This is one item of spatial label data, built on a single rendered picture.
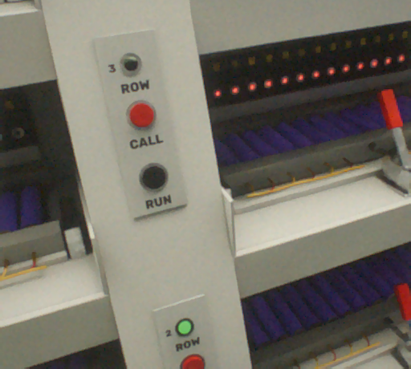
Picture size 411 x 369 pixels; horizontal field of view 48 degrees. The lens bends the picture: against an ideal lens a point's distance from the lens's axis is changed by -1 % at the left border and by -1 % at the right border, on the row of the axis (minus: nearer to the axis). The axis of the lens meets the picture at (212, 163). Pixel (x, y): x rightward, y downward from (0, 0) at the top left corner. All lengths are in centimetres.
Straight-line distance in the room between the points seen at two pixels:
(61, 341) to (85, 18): 22
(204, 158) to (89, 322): 14
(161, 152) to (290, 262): 14
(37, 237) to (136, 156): 11
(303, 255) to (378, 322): 18
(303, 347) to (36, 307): 27
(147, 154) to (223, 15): 11
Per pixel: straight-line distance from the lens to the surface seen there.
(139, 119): 31
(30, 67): 32
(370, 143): 48
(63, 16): 31
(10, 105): 47
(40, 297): 36
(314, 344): 51
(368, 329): 55
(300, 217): 40
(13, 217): 42
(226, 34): 34
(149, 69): 32
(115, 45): 31
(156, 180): 32
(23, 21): 32
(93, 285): 35
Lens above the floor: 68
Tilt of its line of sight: 12 degrees down
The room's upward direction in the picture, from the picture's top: 10 degrees counter-clockwise
